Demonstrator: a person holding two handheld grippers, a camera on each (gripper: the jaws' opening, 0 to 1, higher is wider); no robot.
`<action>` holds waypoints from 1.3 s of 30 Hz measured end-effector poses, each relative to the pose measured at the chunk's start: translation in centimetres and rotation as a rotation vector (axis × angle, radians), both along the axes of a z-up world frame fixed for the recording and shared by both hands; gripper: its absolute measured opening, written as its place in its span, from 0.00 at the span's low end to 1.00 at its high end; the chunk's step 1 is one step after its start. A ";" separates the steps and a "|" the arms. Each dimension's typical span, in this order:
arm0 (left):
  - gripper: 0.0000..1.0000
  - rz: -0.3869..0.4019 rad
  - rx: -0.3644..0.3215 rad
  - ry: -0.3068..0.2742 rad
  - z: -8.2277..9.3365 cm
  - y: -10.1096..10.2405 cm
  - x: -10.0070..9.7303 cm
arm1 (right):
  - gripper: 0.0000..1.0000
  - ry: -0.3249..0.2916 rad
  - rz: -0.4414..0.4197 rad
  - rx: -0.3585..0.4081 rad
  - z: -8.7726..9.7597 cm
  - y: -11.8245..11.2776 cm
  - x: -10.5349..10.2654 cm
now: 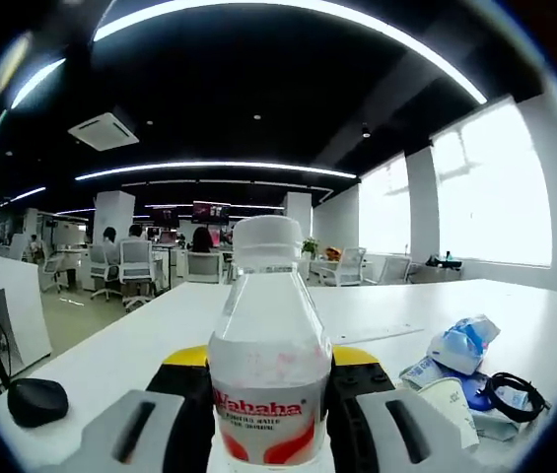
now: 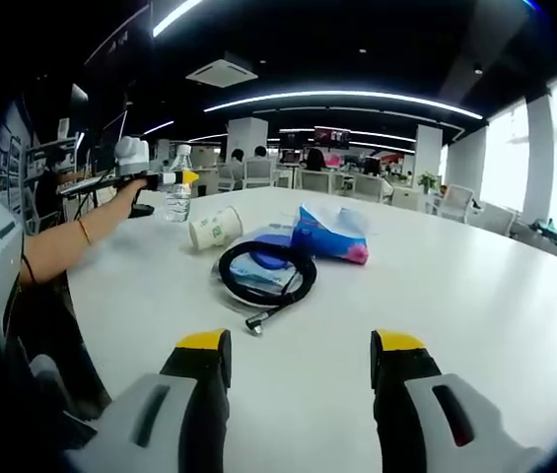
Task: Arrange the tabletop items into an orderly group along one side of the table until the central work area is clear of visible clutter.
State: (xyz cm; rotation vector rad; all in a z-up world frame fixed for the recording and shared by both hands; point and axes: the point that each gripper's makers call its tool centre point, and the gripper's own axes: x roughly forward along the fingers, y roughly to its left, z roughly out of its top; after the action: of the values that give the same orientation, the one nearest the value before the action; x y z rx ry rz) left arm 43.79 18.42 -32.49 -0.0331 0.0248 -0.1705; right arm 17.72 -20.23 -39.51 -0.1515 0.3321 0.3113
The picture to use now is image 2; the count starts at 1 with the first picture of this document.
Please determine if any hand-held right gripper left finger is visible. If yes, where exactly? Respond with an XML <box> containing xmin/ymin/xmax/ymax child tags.
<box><xmin>63</xmin><ymin>328</ymin><xmax>234</xmax><ymax>473</ymax></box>

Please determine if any clear plastic water bottle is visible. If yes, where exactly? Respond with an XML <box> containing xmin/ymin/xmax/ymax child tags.
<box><xmin>162</xmin><ymin>142</ymin><xmax>193</xmax><ymax>224</ymax></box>

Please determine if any white mesh office chair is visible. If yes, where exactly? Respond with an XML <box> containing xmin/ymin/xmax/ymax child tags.
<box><xmin>440</xmin><ymin>184</ymin><xmax>474</xmax><ymax>223</ymax></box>

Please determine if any black cable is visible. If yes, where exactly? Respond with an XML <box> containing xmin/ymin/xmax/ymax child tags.
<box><xmin>218</xmin><ymin>240</ymin><xmax>319</xmax><ymax>337</ymax></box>

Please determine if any person's left hand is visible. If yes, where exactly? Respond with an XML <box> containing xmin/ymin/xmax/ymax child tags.
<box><xmin>123</xmin><ymin>176</ymin><xmax>160</xmax><ymax>205</ymax></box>

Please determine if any green potted plant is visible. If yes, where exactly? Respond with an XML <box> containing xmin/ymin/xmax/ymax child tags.
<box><xmin>418</xmin><ymin>170</ymin><xmax>440</xmax><ymax>194</ymax></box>

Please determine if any wet wipes pack blue lid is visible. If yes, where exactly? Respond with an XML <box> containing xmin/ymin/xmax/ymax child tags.
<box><xmin>231</xmin><ymin>221</ymin><xmax>309</xmax><ymax>297</ymax></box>

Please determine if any ceiling air conditioner vent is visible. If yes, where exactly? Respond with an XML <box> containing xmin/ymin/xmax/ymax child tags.
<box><xmin>184</xmin><ymin>58</ymin><xmax>259</xmax><ymax>89</ymax></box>

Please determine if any overhead ceiling light strip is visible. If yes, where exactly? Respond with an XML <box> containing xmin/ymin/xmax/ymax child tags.
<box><xmin>152</xmin><ymin>0</ymin><xmax>205</xmax><ymax>38</ymax></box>

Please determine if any person's black clothing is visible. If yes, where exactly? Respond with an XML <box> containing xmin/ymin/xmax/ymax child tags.
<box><xmin>4</xmin><ymin>275</ymin><xmax>111</xmax><ymax>444</ymax></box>

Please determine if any blue tissue pack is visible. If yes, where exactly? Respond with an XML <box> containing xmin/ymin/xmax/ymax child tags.
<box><xmin>291</xmin><ymin>204</ymin><xmax>371</xmax><ymax>266</ymax></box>

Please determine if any long curved ceiling light strip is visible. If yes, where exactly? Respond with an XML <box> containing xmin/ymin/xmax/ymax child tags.
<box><xmin>203</xmin><ymin>90</ymin><xmax>485</xmax><ymax>121</ymax></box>

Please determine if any narrow window with blinds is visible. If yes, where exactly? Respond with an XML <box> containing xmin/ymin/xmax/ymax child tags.
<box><xmin>479</xmin><ymin>101</ymin><xmax>530</xmax><ymax>213</ymax></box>

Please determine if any white chest-worn device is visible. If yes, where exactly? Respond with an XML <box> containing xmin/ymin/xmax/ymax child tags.
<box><xmin>0</xmin><ymin>194</ymin><xmax>27</xmax><ymax>346</ymax></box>

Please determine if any red wall screen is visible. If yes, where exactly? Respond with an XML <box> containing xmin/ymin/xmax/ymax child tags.
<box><xmin>313</xmin><ymin>126</ymin><xmax>352</xmax><ymax>150</ymax></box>

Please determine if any white paper cup green print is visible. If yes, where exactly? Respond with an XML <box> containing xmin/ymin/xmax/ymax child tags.
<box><xmin>188</xmin><ymin>205</ymin><xmax>244</xmax><ymax>252</ymax></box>

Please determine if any teal object on windowsill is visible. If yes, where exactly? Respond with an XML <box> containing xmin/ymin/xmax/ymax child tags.
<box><xmin>528</xmin><ymin>219</ymin><xmax>557</xmax><ymax>243</ymax></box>

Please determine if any white table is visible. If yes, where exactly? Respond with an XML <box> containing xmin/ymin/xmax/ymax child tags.
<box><xmin>63</xmin><ymin>185</ymin><xmax>557</xmax><ymax>473</ymax></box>

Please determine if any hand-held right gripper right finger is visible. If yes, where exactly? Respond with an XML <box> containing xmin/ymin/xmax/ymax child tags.
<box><xmin>370</xmin><ymin>328</ymin><xmax>550</xmax><ymax>473</ymax></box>

